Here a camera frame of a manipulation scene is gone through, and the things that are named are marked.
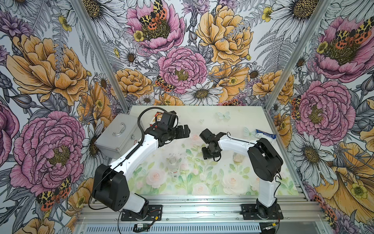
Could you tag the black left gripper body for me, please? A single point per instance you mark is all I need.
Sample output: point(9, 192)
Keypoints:
point(177, 132)

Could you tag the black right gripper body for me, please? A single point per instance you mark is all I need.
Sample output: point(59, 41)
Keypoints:
point(210, 149)

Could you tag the clear bottle white label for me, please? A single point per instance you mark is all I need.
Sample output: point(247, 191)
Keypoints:
point(174, 167)

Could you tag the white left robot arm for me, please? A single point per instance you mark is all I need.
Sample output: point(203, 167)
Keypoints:
point(111, 181)

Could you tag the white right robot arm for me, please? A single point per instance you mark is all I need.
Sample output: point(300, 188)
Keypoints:
point(266, 163)

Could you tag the red cigarette box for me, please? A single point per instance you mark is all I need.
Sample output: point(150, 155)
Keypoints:
point(156, 118)

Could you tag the silver metal case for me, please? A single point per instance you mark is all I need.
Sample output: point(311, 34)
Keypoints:
point(119, 137)

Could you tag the blue white bandage packet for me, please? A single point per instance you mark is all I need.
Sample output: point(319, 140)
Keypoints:
point(261, 134)

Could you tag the small green circuit board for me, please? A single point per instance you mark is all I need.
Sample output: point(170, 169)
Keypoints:
point(140, 227)

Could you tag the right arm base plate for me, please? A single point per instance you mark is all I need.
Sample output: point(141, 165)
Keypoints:
point(260, 212)

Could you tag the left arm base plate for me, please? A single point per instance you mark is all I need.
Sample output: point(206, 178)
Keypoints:
point(153, 212)

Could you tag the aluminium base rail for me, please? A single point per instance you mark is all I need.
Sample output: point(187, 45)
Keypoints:
point(209, 215)

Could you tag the left aluminium corner post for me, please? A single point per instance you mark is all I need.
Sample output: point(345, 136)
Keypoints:
point(83, 17)

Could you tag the aluminium corner post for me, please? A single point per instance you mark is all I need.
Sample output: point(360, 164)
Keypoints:
point(83, 17)
point(302, 43)

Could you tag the right aluminium corner post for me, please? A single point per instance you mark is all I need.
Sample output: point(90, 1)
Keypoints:
point(302, 43)

